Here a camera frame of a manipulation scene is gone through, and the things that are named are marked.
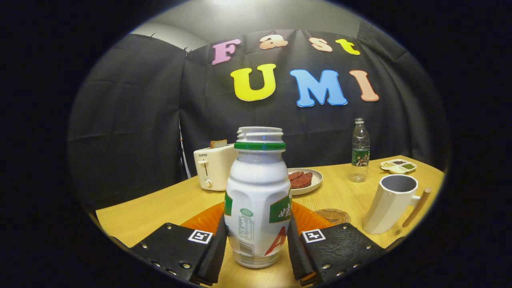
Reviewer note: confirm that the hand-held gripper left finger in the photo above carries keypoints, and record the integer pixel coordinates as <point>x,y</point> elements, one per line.
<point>212,256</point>

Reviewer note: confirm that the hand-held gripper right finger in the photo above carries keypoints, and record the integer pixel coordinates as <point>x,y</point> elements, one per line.
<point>298,256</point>

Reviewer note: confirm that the round cork coaster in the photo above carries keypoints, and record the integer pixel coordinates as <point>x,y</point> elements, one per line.
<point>334,216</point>

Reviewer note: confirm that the white juice bottle green label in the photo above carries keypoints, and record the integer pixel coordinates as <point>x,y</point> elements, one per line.
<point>256,192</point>

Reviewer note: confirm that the clear plastic water bottle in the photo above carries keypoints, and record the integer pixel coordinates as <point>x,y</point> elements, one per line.
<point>360,156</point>

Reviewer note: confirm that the wooden table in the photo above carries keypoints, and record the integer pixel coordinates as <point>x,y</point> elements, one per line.
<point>160,212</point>

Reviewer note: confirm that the red meat slices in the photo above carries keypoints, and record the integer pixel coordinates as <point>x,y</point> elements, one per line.
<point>300,180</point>

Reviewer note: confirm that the beige round plate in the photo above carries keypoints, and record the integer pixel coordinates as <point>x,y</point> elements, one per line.
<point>316,182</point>

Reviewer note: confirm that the cream toaster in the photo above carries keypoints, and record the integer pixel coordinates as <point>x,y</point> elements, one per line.
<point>216,168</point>

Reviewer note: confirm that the toast slice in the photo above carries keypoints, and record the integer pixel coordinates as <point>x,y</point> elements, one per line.
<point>218,143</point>

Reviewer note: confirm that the white divided tray with beans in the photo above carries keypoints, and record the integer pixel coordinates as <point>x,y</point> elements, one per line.
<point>398,166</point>

